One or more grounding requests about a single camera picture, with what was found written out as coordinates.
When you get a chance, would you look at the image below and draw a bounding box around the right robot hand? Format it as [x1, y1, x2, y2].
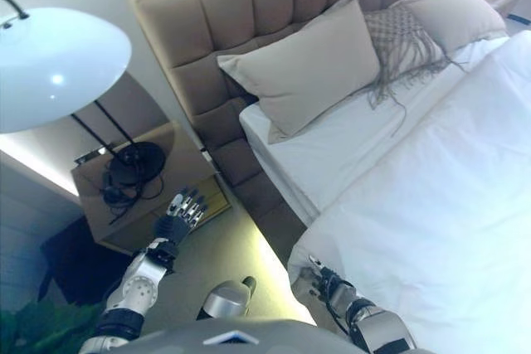
[304, 255, 346, 296]

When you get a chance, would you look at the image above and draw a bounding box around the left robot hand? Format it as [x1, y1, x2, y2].
[151, 186, 209, 248]

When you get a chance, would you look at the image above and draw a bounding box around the white duvet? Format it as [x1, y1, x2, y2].
[285, 32, 531, 354]

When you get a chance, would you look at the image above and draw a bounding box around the brown padded bed base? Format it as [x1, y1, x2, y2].
[207, 138, 316, 247]

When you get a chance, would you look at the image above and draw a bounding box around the wooden nightstand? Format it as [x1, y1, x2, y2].
[70, 119, 231, 255]

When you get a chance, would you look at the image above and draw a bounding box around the silver left robot leg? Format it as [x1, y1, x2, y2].
[202, 274, 258, 322]

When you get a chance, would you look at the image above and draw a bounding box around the silver robot torso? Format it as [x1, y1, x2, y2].
[119, 318, 362, 354]

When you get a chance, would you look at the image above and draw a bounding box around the black floor box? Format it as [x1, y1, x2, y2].
[39, 215, 140, 308]

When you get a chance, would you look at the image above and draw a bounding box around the white sheeted mattress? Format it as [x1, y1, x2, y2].
[238, 34, 511, 226]

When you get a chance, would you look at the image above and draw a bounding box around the green leafy plant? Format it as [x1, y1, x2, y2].
[0, 302, 105, 354]

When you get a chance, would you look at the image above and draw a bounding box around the large beige pillow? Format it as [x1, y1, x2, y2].
[408, 0, 509, 52]
[217, 0, 382, 143]

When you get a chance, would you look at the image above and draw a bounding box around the brown tufted headboard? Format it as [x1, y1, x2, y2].
[128, 0, 507, 189]

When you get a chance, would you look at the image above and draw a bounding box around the fringed woven grey cushion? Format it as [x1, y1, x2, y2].
[363, 3, 470, 135]

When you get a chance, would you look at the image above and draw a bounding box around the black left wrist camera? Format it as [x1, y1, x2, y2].
[147, 241, 179, 266]

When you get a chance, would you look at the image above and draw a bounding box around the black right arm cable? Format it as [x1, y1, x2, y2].
[325, 287, 352, 337]

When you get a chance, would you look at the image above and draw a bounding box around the black lamp cable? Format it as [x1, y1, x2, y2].
[99, 169, 165, 226]

